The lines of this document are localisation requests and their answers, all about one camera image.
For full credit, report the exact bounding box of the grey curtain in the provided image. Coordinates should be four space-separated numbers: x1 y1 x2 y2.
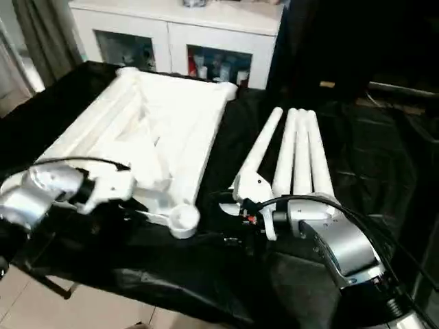
12 0 85 86

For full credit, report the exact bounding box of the white glass-door cabinet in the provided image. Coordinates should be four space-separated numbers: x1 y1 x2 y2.
68 0 285 90

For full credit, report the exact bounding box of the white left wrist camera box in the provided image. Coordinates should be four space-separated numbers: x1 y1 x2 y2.
77 164 134 215

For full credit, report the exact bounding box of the white plastic table leg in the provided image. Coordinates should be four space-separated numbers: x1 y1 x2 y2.
306 110 339 206
219 106 284 215
272 108 298 198
292 108 315 196

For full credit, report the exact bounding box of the white plastic table top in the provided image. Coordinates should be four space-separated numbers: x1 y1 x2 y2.
34 67 238 240

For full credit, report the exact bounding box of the metal rod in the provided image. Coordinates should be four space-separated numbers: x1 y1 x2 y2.
368 81 439 98

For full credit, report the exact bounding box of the black backdrop cloth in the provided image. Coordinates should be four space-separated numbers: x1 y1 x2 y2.
267 0 439 103

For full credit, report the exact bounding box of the black plastic sheet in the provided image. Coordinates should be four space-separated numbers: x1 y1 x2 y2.
0 60 439 329

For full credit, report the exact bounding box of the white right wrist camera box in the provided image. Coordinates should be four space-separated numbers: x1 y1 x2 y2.
232 167 278 241

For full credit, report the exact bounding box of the black table frame leg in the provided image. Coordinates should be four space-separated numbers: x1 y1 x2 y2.
30 270 76 301

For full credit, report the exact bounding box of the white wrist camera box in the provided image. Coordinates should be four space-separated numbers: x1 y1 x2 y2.
77 164 134 215
232 167 278 241

